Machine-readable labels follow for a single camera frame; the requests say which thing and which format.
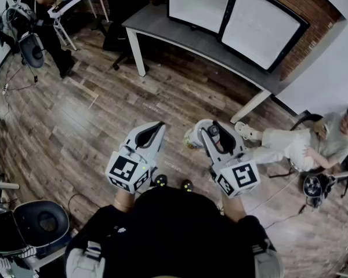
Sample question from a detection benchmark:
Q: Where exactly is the striped cloth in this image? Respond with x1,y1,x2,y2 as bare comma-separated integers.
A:
0,245,38,270

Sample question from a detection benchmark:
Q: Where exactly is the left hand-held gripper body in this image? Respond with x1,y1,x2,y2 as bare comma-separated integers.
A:
105,145,159,195

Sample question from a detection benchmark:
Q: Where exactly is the black bag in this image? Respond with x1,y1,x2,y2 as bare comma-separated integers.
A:
0,204,28,256

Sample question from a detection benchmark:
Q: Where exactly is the grey table with white legs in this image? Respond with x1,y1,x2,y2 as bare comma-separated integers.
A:
122,3,282,124

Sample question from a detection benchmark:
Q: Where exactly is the person's black shoe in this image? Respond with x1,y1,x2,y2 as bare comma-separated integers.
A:
180,178,194,193
154,174,169,188

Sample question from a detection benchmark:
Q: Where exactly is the black slim device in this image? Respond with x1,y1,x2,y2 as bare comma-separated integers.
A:
51,0,81,13

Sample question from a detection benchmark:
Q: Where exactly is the dark padded chair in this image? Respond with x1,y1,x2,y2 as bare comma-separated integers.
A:
18,32,46,70
13,200,71,248

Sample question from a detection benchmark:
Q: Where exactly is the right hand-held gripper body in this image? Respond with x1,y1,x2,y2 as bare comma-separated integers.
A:
210,151,262,199

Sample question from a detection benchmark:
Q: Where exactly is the black mesh office chair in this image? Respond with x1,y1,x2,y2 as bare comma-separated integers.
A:
100,0,152,71

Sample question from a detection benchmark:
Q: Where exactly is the person's left black shoe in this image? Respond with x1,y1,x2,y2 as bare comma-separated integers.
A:
154,174,169,188

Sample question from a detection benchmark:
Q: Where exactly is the white floor cable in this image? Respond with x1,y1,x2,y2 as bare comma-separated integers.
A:
245,171,302,215

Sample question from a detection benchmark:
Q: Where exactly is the white tube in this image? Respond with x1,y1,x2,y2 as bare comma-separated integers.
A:
0,180,20,191

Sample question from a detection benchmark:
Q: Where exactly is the person's black shirt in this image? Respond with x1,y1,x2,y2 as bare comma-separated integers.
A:
64,185,285,278

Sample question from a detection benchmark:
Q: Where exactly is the person's left forearm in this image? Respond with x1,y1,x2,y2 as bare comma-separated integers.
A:
114,187,137,213

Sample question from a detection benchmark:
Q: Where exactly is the person's right forearm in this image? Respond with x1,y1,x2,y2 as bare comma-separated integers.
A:
220,190,248,223

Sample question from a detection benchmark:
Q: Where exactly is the black floor fan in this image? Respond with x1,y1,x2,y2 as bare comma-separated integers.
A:
302,173,336,209

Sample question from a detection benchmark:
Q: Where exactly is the person's right black shoe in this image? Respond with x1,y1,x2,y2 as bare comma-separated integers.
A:
180,178,194,193

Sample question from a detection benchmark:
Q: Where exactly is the grey backpack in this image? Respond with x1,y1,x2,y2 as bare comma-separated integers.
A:
0,1,38,54

